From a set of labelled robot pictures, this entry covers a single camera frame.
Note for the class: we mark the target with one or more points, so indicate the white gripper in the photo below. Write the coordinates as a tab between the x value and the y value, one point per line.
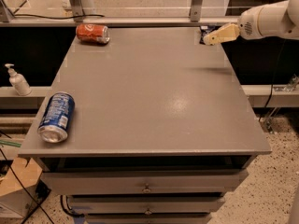
248	28

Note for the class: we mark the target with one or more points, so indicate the blue rxbar blueberry wrapper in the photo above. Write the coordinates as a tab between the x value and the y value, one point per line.
205	30

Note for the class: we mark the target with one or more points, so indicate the blue pepsi can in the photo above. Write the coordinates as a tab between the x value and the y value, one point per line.
53	127

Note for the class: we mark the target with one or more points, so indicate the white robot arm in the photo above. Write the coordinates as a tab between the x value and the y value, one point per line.
293	14

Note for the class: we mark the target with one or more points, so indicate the orange soda can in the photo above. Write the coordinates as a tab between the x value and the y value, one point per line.
93	33

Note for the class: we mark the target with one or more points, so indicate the grey drawer cabinet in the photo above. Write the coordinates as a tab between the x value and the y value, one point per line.
161	130

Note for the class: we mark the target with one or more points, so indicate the white pump bottle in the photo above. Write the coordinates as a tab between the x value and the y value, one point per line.
17	80

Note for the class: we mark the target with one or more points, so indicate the cardboard box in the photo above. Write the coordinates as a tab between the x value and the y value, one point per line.
18	188

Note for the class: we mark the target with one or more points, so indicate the metal frame rail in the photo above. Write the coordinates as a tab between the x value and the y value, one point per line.
26	21

